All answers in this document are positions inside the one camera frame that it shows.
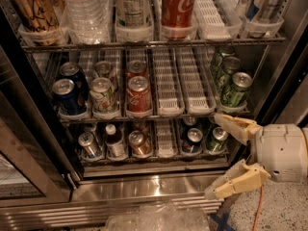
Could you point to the stainless steel fridge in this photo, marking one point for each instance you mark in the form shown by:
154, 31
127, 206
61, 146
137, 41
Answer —
68, 191

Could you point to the rear red Coke can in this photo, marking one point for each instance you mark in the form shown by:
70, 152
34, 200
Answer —
136, 68

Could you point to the rear blue Pepsi can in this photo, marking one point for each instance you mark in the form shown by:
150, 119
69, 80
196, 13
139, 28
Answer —
74, 72

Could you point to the white green can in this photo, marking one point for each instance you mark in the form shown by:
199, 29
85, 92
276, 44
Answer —
105, 69
103, 95

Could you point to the red coke can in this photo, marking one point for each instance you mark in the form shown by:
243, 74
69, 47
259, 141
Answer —
136, 68
138, 94

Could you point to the white empty tray top shelf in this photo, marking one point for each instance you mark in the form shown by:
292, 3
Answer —
217, 19

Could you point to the white empty shelf tray left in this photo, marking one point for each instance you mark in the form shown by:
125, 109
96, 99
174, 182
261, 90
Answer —
168, 91

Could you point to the white empty tray bottom shelf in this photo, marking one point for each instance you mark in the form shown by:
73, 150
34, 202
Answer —
165, 138

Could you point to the front red Coke can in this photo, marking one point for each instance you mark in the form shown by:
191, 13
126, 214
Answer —
138, 94

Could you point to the blue pepsi can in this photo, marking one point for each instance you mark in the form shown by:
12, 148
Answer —
74, 72
67, 94

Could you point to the front blue Pepsi can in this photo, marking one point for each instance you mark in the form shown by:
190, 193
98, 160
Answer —
67, 94

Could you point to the rear white green can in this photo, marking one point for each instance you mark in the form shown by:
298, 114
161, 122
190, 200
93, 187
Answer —
105, 69

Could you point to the clear water bottle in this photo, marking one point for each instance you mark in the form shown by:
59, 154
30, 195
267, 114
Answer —
88, 21

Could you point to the silver slim can top right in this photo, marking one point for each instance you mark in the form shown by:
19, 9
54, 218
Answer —
266, 10

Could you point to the red Coca-Cola can top shelf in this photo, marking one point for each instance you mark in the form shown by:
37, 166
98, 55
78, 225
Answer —
176, 18

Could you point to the front white green can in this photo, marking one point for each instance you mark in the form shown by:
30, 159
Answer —
103, 95

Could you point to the small brown drink bottle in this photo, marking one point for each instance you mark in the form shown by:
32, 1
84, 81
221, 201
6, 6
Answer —
114, 141

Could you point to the clear plastic bag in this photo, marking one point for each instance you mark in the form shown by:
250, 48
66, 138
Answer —
160, 218

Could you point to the green can bottom shelf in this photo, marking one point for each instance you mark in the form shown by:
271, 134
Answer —
216, 140

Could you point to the gold LaCroix can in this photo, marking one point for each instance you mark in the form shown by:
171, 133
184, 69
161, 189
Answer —
39, 17

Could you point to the dark blue can bottom shelf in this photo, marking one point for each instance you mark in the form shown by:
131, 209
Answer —
192, 141

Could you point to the silver can bottom shelf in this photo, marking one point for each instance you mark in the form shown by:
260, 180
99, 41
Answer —
88, 142

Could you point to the white empty tray shelf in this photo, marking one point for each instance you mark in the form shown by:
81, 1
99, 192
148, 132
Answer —
165, 138
217, 19

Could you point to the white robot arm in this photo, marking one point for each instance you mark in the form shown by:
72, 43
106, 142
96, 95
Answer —
279, 152

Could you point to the green can shelf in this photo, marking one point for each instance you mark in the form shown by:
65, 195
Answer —
235, 92
216, 140
227, 68
221, 52

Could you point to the blue tape cross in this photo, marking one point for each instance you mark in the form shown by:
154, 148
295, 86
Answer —
220, 222

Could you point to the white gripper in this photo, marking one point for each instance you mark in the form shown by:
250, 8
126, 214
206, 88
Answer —
278, 150

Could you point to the copper can bottom shelf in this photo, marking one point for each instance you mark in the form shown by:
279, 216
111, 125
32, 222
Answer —
139, 143

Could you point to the silver white can top shelf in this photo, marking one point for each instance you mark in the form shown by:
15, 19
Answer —
132, 14

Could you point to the white empty shelf tray right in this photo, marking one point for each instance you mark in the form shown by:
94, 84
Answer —
195, 87

